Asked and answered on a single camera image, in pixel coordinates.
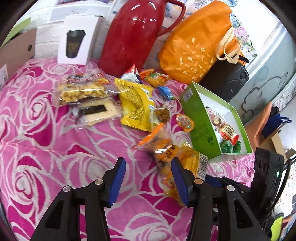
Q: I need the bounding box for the red brown snack pack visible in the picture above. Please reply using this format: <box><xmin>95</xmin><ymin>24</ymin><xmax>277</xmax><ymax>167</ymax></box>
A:
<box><xmin>219</xmin><ymin>123</ymin><xmax>239</xmax><ymax>146</ymax></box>

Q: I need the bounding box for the blue small snack pack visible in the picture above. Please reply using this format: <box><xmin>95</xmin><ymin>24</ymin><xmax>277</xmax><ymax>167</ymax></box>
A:
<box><xmin>157</xmin><ymin>86</ymin><xmax>175</xmax><ymax>101</ymax></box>

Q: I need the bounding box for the orange tote bag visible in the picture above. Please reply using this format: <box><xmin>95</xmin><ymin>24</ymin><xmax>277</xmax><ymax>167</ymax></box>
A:
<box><xmin>158</xmin><ymin>1</ymin><xmax>241</xmax><ymax>84</ymax></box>

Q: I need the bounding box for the large yellow snack bag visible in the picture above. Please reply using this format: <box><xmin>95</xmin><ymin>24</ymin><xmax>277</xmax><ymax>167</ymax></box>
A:
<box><xmin>114</xmin><ymin>78</ymin><xmax>156</xmax><ymax>132</ymax></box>

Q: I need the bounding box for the yellow barcode snack pack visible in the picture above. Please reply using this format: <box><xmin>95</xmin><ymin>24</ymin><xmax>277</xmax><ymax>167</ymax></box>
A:
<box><xmin>164</xmin><ymin>142</ymin><xmax>208</xmax><ymax>202</ymax></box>

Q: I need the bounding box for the white coffee cup box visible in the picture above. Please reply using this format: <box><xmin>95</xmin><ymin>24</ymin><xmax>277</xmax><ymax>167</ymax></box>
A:
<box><xmin>57</xmin><ymin>15</ymin><xmax>104</xmax><ymax>66</ymax></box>

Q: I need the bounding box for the blue bag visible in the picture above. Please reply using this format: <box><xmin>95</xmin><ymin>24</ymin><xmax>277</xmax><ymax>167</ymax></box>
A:
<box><xmin>261</xmin><ymin>113</ymin><xmax>292</xmax><ymax>138</ymax></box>

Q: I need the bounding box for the orange yellow snack pack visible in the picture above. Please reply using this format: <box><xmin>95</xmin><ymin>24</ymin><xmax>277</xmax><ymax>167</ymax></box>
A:
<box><xmin>139</xmin><ymin>69</ymin><xmax>171</xmax><ymax>88</ymax></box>

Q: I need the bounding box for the white red snack pack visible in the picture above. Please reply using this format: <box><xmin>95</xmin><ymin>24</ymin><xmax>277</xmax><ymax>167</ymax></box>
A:
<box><xmin>121</xmin><ymin>64</ymin><xmax>142</xmax><ymax>84</ymax></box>

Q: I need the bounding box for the pink rose tablecloth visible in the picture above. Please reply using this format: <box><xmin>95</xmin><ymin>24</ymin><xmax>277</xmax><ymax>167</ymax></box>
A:
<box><xmin>0</xmin><ymin>57</ymin><xmax>256</xmax><ymax>241</ymax></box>

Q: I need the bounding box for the orange tiger snack pack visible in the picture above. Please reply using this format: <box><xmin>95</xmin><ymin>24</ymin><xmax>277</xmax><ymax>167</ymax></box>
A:
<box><xmin>134</xmin><ymin>123</ymin><xmax>181</xmax><ymax>179</ymax></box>

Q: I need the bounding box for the green cardboard box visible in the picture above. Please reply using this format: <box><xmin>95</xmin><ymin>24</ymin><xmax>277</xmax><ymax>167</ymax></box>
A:
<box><xmin>180</xmin><ymin>82</ymin><xmax>252</xmax><ymax>163</ymax></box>

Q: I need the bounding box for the cracker sandwich pack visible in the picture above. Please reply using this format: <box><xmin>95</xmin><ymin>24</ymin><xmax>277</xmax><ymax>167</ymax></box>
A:
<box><xmin>72</xmin><ymin>97</ymin><xmax>123</xmax><ymax>126</ymax></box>

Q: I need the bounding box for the red thermos jug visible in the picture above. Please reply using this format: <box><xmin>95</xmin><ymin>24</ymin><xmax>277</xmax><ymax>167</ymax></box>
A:
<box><xmin>98</xmin><ymin>0</ymin><xmax>186</xmax><ymax>77</ymax></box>

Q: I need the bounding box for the black speaker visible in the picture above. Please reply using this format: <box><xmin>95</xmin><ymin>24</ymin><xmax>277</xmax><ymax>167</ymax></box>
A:
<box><xmin>199</xmin><ymin>60</ymin><xmax>249</xmax><ymax>101</ymax></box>

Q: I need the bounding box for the yellow popcorn snack pack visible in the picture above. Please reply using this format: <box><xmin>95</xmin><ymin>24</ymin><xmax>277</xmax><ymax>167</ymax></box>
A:
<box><xmin>56</xmin><ymin>73</ymin><xmax>111</xmax><ymax>106</ymax></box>

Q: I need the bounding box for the brown cardboard box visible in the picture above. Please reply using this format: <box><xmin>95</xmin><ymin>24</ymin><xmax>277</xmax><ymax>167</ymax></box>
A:
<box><xmin>0</xmin><ymin>28</ymin><xmax>37</xmax><ymax>78</ymax></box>

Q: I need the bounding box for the green candy pack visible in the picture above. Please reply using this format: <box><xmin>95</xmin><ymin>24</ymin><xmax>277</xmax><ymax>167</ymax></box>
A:
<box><xmin>220</xmin><ymin>140</ymin><xmax>241</xmax><ymax>154</ymax></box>

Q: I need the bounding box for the small round jelly cup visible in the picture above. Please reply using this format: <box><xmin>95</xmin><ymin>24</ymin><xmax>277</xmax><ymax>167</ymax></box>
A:
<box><xmin>176</xmin><ymin>114</ymin><xmax>195</xmax><ymax>133</ymax></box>

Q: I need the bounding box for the orange chair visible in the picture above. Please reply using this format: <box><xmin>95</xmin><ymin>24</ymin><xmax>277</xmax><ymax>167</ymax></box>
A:
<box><xmin>244</xmin><ymin>102</ymin><xmax>273</xmax><ymax>152</ymax></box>

